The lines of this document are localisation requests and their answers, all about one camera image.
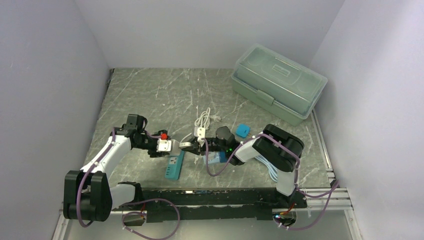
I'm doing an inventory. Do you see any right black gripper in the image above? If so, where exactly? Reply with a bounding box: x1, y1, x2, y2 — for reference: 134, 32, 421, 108
182, 137, 228, 156

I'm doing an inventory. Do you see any white adapter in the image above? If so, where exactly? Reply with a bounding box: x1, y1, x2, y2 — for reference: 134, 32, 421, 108
179, 142, 193, 149

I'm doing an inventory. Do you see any light blue power strip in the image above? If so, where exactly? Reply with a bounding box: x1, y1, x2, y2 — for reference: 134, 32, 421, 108
203, 152, 278, 182

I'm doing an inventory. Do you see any blue cube adapter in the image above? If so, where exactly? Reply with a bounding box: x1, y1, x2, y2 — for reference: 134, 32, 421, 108
218, 151, 228, 163

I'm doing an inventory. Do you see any teal power strip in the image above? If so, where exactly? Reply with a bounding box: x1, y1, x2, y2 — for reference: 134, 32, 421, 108
164, 106, 222, 181

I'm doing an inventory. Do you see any white blue charger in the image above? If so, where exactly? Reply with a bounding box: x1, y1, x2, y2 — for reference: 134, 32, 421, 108
235, 124, 251, 139

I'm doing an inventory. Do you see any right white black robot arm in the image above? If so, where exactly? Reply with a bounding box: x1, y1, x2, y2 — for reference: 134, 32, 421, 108
179, 124, 305, 208

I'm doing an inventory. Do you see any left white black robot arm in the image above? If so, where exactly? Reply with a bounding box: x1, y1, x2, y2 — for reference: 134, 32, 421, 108
63, 114, 168, 228

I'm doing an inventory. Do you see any green plastic toolbox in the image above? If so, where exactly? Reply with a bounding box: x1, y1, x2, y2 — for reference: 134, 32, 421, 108
231, 44, 328, 126

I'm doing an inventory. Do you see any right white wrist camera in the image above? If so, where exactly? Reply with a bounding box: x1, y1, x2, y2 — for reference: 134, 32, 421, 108
193, 126, 206, 145

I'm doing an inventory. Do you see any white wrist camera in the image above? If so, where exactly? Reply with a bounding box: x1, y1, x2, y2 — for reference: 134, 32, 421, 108
157, 132, 173, 154
193, 126, 206, 145

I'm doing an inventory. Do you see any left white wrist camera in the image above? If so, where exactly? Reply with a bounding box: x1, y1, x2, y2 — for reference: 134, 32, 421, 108
157, 132, 173, 154

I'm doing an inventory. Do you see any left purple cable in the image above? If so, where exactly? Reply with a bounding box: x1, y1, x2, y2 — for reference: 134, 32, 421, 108
75, 127, 181, 240

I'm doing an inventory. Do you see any black base frame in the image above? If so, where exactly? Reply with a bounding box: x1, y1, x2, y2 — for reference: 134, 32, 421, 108
114, 187, 308, 223

